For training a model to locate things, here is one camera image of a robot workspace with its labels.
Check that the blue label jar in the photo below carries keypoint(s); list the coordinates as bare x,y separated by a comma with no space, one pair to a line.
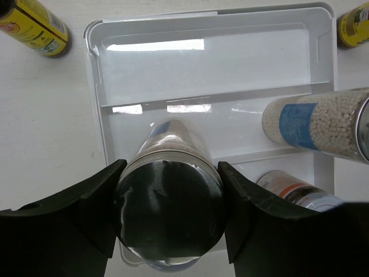
334,123
169,207

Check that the yellow sauce bottle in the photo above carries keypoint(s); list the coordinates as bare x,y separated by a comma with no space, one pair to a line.
32,24
352,28

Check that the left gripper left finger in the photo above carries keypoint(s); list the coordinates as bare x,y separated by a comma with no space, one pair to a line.
67,234

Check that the orange spice jar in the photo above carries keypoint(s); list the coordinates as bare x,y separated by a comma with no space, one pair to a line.
298,192

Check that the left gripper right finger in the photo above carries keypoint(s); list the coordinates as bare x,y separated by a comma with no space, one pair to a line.
268,236

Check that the white divided tray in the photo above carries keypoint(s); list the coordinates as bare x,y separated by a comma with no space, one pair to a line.
217,69

